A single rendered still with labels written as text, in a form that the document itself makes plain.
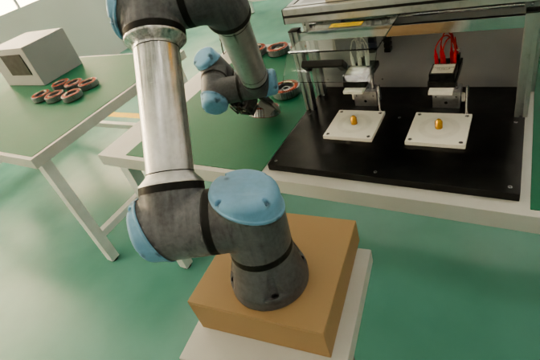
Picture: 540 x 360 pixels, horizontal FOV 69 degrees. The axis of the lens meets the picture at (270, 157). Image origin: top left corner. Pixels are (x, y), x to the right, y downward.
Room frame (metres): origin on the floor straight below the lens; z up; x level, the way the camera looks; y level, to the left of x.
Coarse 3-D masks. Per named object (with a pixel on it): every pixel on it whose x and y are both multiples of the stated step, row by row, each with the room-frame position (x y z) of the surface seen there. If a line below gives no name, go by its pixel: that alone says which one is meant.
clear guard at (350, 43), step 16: (384, 16) 1.03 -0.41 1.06; (320, 32) 1.07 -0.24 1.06; (336, 32) 1.03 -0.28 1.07; (352, 32) 0.99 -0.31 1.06; (368, 32) 0.96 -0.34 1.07; (384, 32) 0.93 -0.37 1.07; (304, 48) 0.99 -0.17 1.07; (320, 48) 0.95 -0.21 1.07; (336, 48) 0.92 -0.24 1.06; (352, 48) 0.89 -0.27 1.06; (368, 48) 0.86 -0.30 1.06; (288, 64) 0.97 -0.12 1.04; (352, 64) 0.86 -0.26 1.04; (368, 64) 0.84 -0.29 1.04; (288, 80) 0.94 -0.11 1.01; (304, 80) 0.92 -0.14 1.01; (320, 80) 0.89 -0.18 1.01; (336, 80) 0.86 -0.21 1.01; (352, 80) 0.84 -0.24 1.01; (368, 80) 0.81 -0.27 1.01
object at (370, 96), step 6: (378, 84) 1.11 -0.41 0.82; (366, 90) 1.10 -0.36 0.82; (372, 90) 1.09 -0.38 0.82; (354, 96) 1.12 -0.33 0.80; (360, 96) 1.11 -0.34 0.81; (366, 96) 1.10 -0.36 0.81; (372, 96) 1.09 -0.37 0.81; (360, 102) 1.11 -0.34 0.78; (366, 102) 1.10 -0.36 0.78; (372, 102) 1.09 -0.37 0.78
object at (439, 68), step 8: (432, 64) 0.96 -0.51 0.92; (440, 64) 0.94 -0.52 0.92; (448, 64) 0.93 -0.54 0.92; (456, 64) 0.91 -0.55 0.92; (432, 72) 0.91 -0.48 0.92; (440, 72) 0.90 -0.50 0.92; (448, 72) 0.89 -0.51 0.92; (456, 72) 0.90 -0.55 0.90; (432, 80) 0.91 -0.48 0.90; (440, 80) 0.89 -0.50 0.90; (448, 80) 0.88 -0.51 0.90; (456, 80) 0.89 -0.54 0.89; (432, 88) 0.90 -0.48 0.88; (440, 88) 0.89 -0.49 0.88; (448, 88) 0.87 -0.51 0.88
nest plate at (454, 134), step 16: (416, 112) 0.96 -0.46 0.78; (432, 112) 0.93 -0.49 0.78; (416, 128) 0.88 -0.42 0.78; (432, 128) 0.86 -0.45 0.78; (448, 128) 0.84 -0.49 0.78; (464, 128) 0.82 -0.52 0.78; (416, 144) 0.82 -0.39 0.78; (432, 144) 0.80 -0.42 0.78; (448, 144) 0.78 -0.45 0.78; (464, 144) 0.76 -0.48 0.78
